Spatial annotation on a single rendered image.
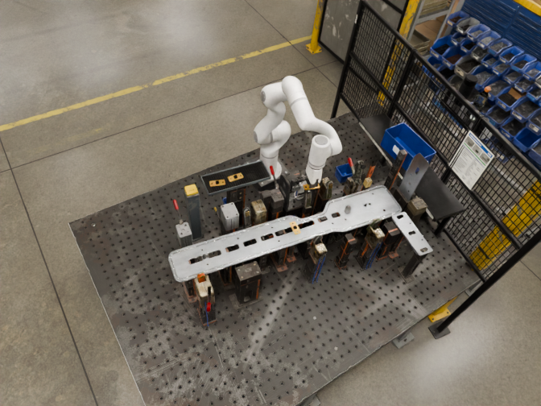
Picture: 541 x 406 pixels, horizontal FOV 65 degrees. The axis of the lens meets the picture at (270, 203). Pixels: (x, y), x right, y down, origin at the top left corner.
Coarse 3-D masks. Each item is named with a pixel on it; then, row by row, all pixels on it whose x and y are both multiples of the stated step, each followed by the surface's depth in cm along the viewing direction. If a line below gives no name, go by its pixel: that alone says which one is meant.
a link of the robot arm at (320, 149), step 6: (318, 138) 198; (324, 138) 198; (312, 144) 198; (318, 144) 196; (324, 144) 196; (330, 144) 201; (312, 150) 200; (318, 150) 197; (324, 150) 197; (330, 150) 201; (312, 156) 202; (318, 156) 200; (324, 156) 201; (312, 162) 205; (318, 162) 203; (324, 162) 206
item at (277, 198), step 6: (270, 192) 246; (276, 192) 246; (276, 198) 243; (282, 198) 243; (270, 204) 249; (276, 204) 244; (282, 204) 246; (270, 210) 252; (276, 210) 249; (282, 210) 252; (270, 216) 257; (276, 216) 256; (270, 234) 270
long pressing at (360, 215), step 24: (360, 192) 260; (384, 192) 262; (288, 216) 245; (312, 216) 247; (360, 216) 250; (384, 216) 252; (216, 240) 232; (240, 240) 234; (288, 240) 236; (192, 264) 223; (216, 264) 224
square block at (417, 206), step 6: (420, 198) 254; (408, 204) 255; (414, 204) 251; (420, 204) 251; (408, 210) 257; (414, 210) 251; (420, 210) 251; (402, 216) 265; (414, 216) 254; (420, 216) 258; (414, 222) 262; (402, 240) 277
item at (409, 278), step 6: (414, 252) 244; (414, 258) 247; (420, 258) 242; (408, 264) 254; (414, 264) 249; (402, 270) 264; (408, 270) 256; (414, 270) 257; (402, 276) 262; (408, 276) 261; (408, 282) 260
